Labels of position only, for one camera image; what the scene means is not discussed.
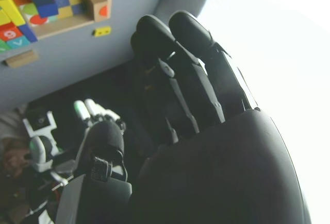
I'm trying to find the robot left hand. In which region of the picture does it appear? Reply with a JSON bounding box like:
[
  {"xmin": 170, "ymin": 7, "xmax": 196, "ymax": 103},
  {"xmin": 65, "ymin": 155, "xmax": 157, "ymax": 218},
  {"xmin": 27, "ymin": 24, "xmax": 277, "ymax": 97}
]
[{"xmin": 55, "ymin": 9, "xmax": 312, "ymax": 224}]

